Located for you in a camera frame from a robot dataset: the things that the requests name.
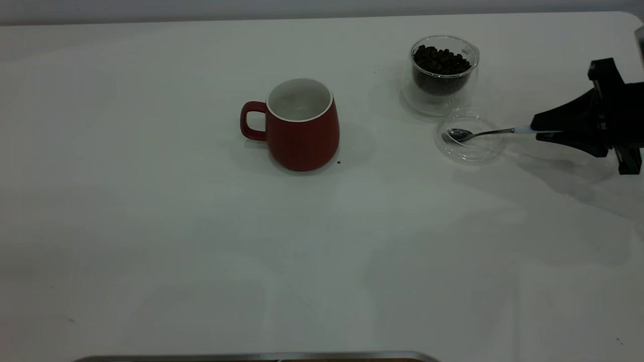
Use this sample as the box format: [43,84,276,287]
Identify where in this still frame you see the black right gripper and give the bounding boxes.
[531,58,644,175]

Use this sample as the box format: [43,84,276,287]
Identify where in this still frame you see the metal spoon pale blue handle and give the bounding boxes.
[442,126,561,144]

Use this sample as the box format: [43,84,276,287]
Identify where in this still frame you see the red ceramic mug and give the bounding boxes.
[240,77,341,172]

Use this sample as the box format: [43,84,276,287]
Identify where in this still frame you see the clear round glass lid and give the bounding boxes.
[435,113,506,164]

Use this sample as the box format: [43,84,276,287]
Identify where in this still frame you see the clear glass cup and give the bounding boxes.
[401,35,480,117]

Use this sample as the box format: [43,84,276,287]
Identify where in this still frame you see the dark coffee beans pile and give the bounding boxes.
[413,45,472,96]

